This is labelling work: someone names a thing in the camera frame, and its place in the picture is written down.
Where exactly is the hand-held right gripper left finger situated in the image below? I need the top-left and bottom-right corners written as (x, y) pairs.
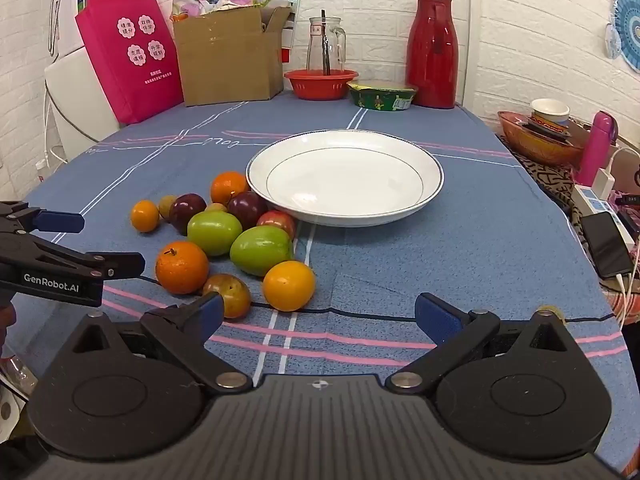
top-left (67, 292), bottom-right (253, 393)

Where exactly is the white charger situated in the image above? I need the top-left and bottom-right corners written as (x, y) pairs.
top-left (591, 169), bottom-right (617, 201)

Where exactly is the white tissue roll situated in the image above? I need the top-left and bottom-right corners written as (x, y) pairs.
top-left (0, 390), bottom-right (22, 436)

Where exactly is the white refrigerator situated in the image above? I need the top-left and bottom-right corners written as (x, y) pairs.
top-left (44, 42), bottom-right (121, 161)

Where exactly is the dark purple plum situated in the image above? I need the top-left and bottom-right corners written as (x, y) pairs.
top-left (227, 191), bottom-right (271, 231)
top-left (168, 193), bottom-right (207, 237)

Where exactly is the black smartphone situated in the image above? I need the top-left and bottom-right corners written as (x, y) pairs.
top-left (580, 211), bottom-right (635, 281)

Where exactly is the cardboard box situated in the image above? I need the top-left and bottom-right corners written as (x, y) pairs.
top-left (171, 6), bottom-right (292, 107)

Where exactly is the yellow-orange citrus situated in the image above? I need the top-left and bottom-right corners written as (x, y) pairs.
top-left (262, 260), bottom-right (317, 312)

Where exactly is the brown patterned cloth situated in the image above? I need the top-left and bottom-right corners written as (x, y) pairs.
top-left (500, 132), bottom-right (640, 291)

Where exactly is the dark stirring stick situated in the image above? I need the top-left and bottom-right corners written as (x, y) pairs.
top-left (321, 9), bottom-right (332, 76)

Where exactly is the small orange citrus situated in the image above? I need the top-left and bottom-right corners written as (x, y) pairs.
top-left (131, 200), bottom-right (160, 233)

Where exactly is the red and yellow plum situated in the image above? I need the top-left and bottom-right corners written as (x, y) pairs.
top-left (202, 273), bottom-right (252, 320)

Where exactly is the glass pitcher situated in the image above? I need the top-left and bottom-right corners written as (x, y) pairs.
top-left (306, 16), bottom-right (347, 73)

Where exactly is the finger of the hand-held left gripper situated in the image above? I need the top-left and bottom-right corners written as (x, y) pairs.
top-left (0, 201), bottom-right (86, 234)
top-left (0, 233), bottom-right (147, 282)

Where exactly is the white charging cable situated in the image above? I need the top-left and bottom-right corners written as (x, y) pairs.
top-left (615, 237), bottom-right (640, 333)

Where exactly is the orange with dark stem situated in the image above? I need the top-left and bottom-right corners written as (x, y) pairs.
top-left (155, 241), bottom-right (210, 295)

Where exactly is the pink tote bag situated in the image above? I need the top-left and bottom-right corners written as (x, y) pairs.
top-left (75, 0), bottom-right (184, 126)

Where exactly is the round orange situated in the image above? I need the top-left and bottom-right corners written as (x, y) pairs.
top-left (210, 171), bottom-right (251, 207)

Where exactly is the red-yellow apple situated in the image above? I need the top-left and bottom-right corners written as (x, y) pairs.
top-left (256, 210), bottom-right (297, 241)

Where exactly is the red thermos jug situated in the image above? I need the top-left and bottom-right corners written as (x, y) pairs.
top-left (405, 0), bottom-right (456, 109)

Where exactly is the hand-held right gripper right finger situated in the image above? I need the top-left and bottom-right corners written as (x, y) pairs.
top-left (385, 292), bottom-right (583, 393)

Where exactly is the patterned small box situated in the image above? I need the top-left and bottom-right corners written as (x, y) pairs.
top-left (527, 115), bottom-right (576, 142)

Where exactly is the white power strip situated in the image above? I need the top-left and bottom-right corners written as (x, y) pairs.
top-left (574, 184), bottom-right (637, 248)

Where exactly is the green instant noodle bowl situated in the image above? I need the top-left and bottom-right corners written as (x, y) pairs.
top-left (347, 81), bottom-right (419, 111)

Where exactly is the red plastic basin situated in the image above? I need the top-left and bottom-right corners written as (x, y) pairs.
top-left (283, 69), bottom-right (359, 101)

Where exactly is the pink bottle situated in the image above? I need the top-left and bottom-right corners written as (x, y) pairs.
top-left (576, 111), bottom-right (619, 186)

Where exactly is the white plate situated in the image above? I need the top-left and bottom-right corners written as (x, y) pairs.
top-left (246, 130), bottom-right (445, 227)

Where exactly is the blue paper fan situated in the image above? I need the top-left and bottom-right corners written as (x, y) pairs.
top-left (604, 0), bottom-right (640, 72)

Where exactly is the orange glass bowl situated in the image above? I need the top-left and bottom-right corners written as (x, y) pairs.
top-left (497, 110), bottom-right (586, 167)

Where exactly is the green jujube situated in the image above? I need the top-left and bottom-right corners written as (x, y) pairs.
top-left (229, 226), bottom-right (294, 277)
top-left (187, 211), bottom-right (243, 257)

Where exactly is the white paper cup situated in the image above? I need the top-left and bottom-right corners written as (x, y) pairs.
top-left (531, 98), bottom-right (571, 123)

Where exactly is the blue plaid tablecloth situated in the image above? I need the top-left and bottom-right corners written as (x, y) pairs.
top-left (0, 92), bottom-right (628, 466)

